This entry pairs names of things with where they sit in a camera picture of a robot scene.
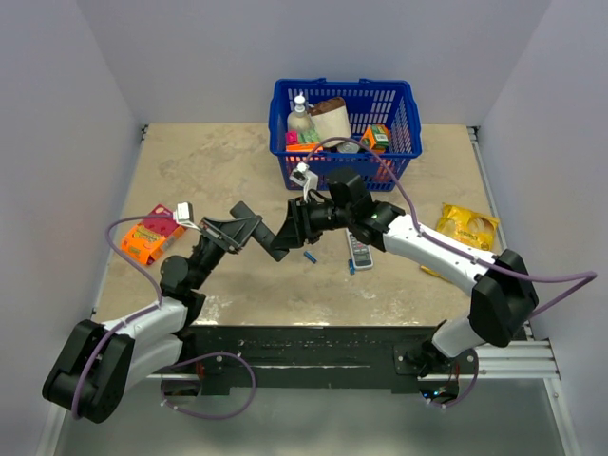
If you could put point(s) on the orange flat box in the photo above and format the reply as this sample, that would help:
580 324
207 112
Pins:
303 147

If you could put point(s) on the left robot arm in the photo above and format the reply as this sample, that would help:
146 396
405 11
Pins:
101 361

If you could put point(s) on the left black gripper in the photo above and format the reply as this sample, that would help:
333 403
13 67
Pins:
233 233

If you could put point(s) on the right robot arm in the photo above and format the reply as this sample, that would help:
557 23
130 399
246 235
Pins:
500 300

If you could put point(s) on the orange pink candy box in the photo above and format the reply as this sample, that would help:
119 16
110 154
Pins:
147 241

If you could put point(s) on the metal tin can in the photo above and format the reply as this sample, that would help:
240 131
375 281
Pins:
348 147

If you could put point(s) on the white brown paper bag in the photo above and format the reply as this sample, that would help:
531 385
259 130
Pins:
331 121

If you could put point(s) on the white pump bottle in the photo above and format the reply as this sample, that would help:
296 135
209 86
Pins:
299 119

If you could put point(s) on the orange green juice carton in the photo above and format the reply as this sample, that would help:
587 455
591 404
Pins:
376 137

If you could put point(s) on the black remote control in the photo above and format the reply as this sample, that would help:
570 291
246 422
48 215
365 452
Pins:
261 233

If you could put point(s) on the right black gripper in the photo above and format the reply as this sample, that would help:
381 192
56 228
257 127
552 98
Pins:
298 227

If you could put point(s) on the pink small box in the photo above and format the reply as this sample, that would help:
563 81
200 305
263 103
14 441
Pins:
291 137

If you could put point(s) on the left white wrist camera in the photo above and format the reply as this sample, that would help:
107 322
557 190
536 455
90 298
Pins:
184 215

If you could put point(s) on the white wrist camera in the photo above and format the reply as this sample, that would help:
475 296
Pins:
303 176
184 215

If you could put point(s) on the green small packet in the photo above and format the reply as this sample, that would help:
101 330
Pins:
308 136

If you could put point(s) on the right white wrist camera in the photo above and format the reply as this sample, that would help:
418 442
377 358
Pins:
303 176

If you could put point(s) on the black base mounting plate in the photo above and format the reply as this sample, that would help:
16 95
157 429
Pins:
309 357

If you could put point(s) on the white remote control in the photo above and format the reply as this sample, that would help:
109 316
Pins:
360 253

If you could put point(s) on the yellow Lays chips bag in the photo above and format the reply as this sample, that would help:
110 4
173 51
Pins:
473 229

